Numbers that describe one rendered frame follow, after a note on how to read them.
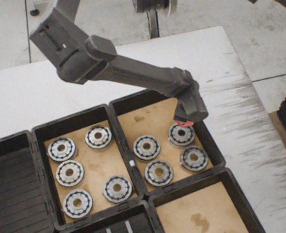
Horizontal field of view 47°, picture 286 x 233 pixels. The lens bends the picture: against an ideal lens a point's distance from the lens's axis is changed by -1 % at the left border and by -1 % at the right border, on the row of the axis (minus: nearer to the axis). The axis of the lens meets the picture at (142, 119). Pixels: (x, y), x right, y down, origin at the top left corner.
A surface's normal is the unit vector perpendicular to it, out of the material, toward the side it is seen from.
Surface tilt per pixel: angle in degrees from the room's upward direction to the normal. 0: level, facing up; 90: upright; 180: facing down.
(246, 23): 0
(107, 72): 101
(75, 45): 59
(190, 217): 0
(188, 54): 0
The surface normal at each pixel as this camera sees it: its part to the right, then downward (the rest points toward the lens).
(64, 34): -0.25, 0.46
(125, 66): 0.74, -0.44
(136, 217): -0.03, -0.50
